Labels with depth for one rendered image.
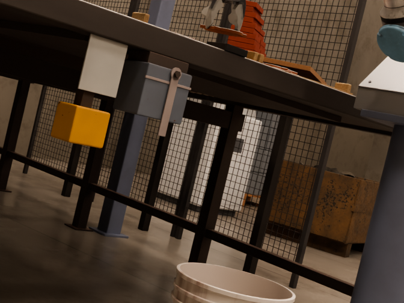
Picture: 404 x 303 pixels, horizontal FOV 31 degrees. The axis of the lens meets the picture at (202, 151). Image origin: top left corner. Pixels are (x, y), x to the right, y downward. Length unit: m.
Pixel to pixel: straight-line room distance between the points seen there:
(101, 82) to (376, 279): 0.93
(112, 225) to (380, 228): 2.37
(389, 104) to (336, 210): 3.69
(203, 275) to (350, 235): 3.85
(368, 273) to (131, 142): 2.32
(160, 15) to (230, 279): 2.43
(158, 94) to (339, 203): 4.11
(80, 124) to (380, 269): 0.94
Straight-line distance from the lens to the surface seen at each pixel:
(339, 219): 5.68
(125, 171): 4.14
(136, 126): 4.13
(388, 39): 1.91
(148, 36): 1.65
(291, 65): 2.83
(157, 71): 1.66
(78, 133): 1.56
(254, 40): 3.10
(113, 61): 1.62
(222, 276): 1.96
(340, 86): 2.40
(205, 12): 2.10
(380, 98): 2.06
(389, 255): 2.04
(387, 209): 2.04
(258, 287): 1.95
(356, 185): 5.65
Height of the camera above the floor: 0.71
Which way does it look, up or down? 2 degrees down
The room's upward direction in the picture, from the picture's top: 13 degrees clockwise
